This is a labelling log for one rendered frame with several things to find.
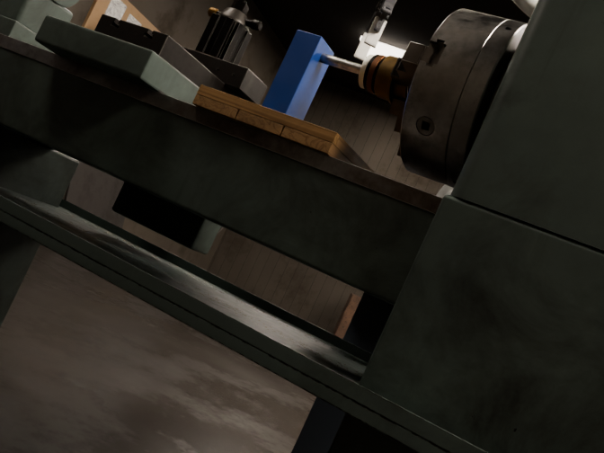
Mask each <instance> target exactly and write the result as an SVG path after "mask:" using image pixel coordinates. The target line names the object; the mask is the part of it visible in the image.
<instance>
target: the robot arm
mask: <svg viewBox="0 0 604 453"><path fill-rule="evenodd" d="M396 1H397V0H379V2H378V4H377V7H376V10H375V12H374V14H373V16H372V19H371V21H370V23H369V26H368V28H367V29H366V30H365V31H364V34H363V36H362V38H361V41H360V44H359V46H358V47H357V49H356V52H355V54H354V57H355V58H357V59H359V60H361V61H364V59H365V58H366V56H367V55H368V52H369V49H370V47H372V48H375V47H376V46H377V44H378V41H379V38H380V36H381V34H382V32H383V30H384V29H385V26H386V23H387V20H388V16H390V15H391V13H392V10H393V8H394V5H395V3H396ZM512 1H513V2H514V4H515V5H516V6H518V8H519V9H520V10H521V11H522V12H523V13H525V14H526V15H527V16H528V17H529V18H530V17H531V15H532V13H533V11H534V9H535V6H536V4H537V1H538V0H512ZM452 191H453V188H452V187H450V186H448V185H444V186H443V187H442V188H441V189H440V190H439V192H438V193H437V195H436V196H438V197H441V198H443V197H444V196H445V195H450V194H451V192H452Z"/></svg>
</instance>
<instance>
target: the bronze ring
mask: <svg viewBox="0 0 604 453"><path fill-rule="evenodd" d="M397 60H398V58H397V57H393V56H388V57H386V56H382V55H375V56H374V57H373V58H372V59H371V60H370V61H369V63H368V65H367V67H366V70H365V73H364V77H363V86H364V89H365V91H367V92H369V93H373V94H375V95H376V97H377V98H380V99H383V100H387V101H388V102H389V103H390V104H391V103H392V100H393V98H400V99H403V100H406V98H407V94H408V92H409V89H410V87H407V86H404V85H401V84H396V83H394V82H393V80H392V78H391V75H390V74H391V72H392V70H393V68H394V66H395V63H396V61H397Z"/></svg>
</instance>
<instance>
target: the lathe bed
mask: <svg viewBox="0 0 604 453"><path fill-rule="evenodd" d="M0 125H3V126H5V127H7V128H9V129H11V130H14V131H16V132H18V133H20V134H22V135H24V136H26V137H28V138H31V139H33V140H35V141H37V142H40V143H41V144H43V145H45V146H47V147H51V148H53V149H55V150H57V151H58V152H60V153H63V154H65V155H68V156H70V157H72V158H74V159H76V160H78V161H80V162H82V163H84V164H88V165H90V166H91V167H93V168H96V169H98V170H100V171H102V172H104V173H107V174H109V175H111V176H113V177H115V178H117V179H120V180H122V181H124V182H126V183H128V184H131V185H133V186H135V187H137V188H139V189H141V190H143V191H146V192H148V193H150V194H153V195H155V196H156V197H158V198H160V199H162V200H166V201H168V202H170V203H172V204H173V205H176V206H178V207H180V208H182V209H185V210H188V211H190V212H191V213H193V214H195V215H198V216H200V217H202V218H205V219H207V220H209V221H211V222H213V223H215V224H217V225H219V226H222V227H224V228H226V229H228V230H230V231H233V232H235V233H237V234H239V235H242V236H244V237H246V238H248V239H250V240H252V241H255V242H256V243H258V244H261V245H263V246H266V247H268V248H270V249H272V250H273V251H275V252H278V253H281V254H283V255H285V256H288V257H289V258H291V259H293V260H295V261H297V262H301V263H303V264H305V265H306V266H308V267H311V268H313V269H315V270H317V271H320V272H322V273H324V274H326V275H328V276H330V277H332V278H335V279H337V280H339V281H341V282H344V283H346V284H348V285H350V286H352V287H354V288H356V289H359V290H361V291H363V292H365V293H368V294H370V295H371V296H373V297H375V298H379V299H381V300H383V301H385V302H387V303H389V304H391V305H393V306H394V305H395V302H396V300H397V298H398V296H399V294H400V291H401V289H402V287H403V285H404V282H405V280H406V278H407V276H408V273H409V271H410V269H411V268H412V266H413V262H414V260H415V258H416V255H417V253H418V252H419V250H420V248H421V245H422V242H423V240H424V237H425V236H426V234H427V232H428V230H429V227H430V225H431V222H432V220H433V218H434V216H435V214H436V212H437V209H438V207H439V205H440V203H441V200H442V198H441V197H438V196H436V195H433V194H430V193H428V192H426V191H422V190H419V189H416V188H414V187H412V186H409V185H407V184H404V183H401V182H398V181H395V180H392V179H390V178H387V177H385V176H383V175H380V174H377V173H373V172H371V171H369V170H366V169H363V168H361V167H358V166H356V165H353V164H349V163H346V162H344V161H342V160H339V159H337V158H334V157H331V156H329V155H325V154H323V153H320V152H317V151H315V150H313V149H310V148H308V147H303V146H301V145H299V144H296V143H293V142H291V141H288V140H286V139H284V138H279V137H277V136H274V135H272V134H270V133H267V132H264V131H262V130H259V129H255V128H253V127H250V126H247V125H245V124H243V123H240V122H238V121H235V120H231V119H229V118H226V117H224V116H221V115H218V114H216V113H214V112H211V111H207V110H204V109H201V108H200V107H197V106H194V105H192V104H189V103H187V102H183V101H180V100H178V99H175V98H173V97H171V96H168V95H165V94H163V93H159V92H156V91H154V90H151V89H148V88H146V87H144V86H141V85H139V84H134V83H132V82H130V81H127V80H125V79H122V78H119V77H117V76H115V75H111V74H108V73H105V72H103V71H101V70H98V69H95V68H93V67H89V66H87V65H84V64H81V63H79V62H76V61H74V60H72V59H69V58H65V57H62V56H60V55H57V54H55V53H52V52H49V51H47V50H45V49H41V48H38V47H35V46H33V45H31V44H28V43H26V42H23V41H20V40H17V39H14V38H11V37H9V36H6V35H4V34H2V33H0Z"/></svg>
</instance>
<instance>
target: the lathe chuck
mask: <svg viewBox="0 0 604 453"><path fill-rule="evenodd" d="M508 20H509V19H506V18H502V17H499V16H495V15H491V14H488V13H480V12H477V11H473V10H469V9H466V8H461V9H458V10H456V11H455V12H453V13H452V14H450V15H449V16H448V17H447V18H446V19H445V20H444V21H443V22H442V24H441V25H440V26H439V28H438V29H437V30H436V31H435V33H434V34H433V36H432V37H431V40H430V43H434V44H437V43H438V41H440V42H443V44H444V47H445V48H444V50H443V52H442V54H441V56H440V59H439V62H438V64H437V65H435V64H433V66H432V67H428V66H427V63H426V61H422V60H420V62H419V64H418V67H417V68H416V71H415V73H414V76H413V80H412V82H411V85H410V89H409V92H408V94H407V98H406V102H405V106H404V113H403V118H402V124H401V131H400V153H401V158H402V161H403V164H404V167H405V169H406V170H407V171H409V172H411V173H415V174H418V175H420V176H422V177H425V178H428V179H431V180H433V181H435V182H440V183H442V184H445V185H448V186H450V185H449V183H448V180H447V175H446V156H447V148H448V142H449V134H450V131H451V127H452V123H453V119H454V116H455V113H456V110H457V105H458V102H459V99H460V97H461V94H462V92H463V89H464V87H465V84H466V80H467V79H468V77H469V74H470V72H471V70H472V68H473V66H474V63H475V61H476V59H477V58H478V56H479V54H480V52H481V50H482V48H483V47H484V44H485V43H486V42H487V41H488V39H489V38H490V36H491V35H492V34H493V32H494V31H495V30H496V29H497V28H498V27H499V26H500V25H501V24H502V23H503V22H506V21H508ZM423 116H425V117H429V118H430V119H431V120H432V121H433V123H434V131H433V133H431V134H430V135H423V134H422V133H421V132H420V131H419V130H418V129H417V121H418V119H419V118H420V117H423ZM450 187H451V186H450Z"/></svg>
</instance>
